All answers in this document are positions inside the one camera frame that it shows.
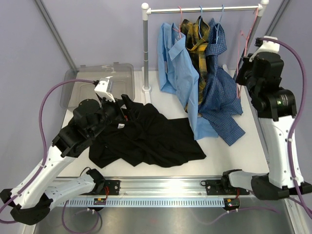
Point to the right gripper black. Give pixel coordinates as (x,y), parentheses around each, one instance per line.
(246,65)

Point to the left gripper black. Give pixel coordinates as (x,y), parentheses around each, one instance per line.
(122,112)

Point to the black shirt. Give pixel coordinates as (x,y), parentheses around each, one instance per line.
(150,138)

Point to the pink wire hanger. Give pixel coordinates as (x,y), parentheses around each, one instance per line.
(246,37)
(180,19)

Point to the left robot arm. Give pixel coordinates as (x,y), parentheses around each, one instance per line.
(34,198)

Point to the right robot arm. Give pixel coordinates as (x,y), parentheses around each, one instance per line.
(276,111)

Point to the dark blue checked shirt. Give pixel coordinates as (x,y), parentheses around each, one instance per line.
(220,103)

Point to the light blue shirt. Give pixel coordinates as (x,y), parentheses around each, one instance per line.
(178,76)

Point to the blue hanger for checked shirt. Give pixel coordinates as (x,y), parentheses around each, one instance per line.
(218,25)

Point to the yellow plaid shirt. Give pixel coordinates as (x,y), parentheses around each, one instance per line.
(196,48)

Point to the blue hanger for plaid shirt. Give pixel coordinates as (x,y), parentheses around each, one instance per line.
(199,22)

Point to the clear plastic storage bin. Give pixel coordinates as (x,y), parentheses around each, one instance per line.
(121,75)

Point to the metal clothes rack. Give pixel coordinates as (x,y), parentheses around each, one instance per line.
(146,11)

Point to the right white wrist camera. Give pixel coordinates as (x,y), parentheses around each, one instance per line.
(267,44)

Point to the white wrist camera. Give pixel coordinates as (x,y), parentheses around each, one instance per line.
(267,44)
(103,89)

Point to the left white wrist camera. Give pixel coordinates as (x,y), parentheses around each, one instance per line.
(103,89)

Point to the right aluminium frame post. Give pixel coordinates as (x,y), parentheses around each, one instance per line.
(277,17)

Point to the aluminium frame post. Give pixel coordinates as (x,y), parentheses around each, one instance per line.
(56,35)
(277,17)

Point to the aluminium mounting rail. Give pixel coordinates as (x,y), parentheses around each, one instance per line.
(137,186)

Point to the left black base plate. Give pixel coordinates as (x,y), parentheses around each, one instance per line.
(113,186)

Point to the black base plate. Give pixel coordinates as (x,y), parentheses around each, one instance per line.
(214,187)
(113,186)

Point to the slotted cable duct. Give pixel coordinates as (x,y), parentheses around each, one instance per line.
(146,202)

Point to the left aluminium frame post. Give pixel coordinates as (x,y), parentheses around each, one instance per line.
(56,35)

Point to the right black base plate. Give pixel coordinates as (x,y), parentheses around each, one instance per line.
(214,187)

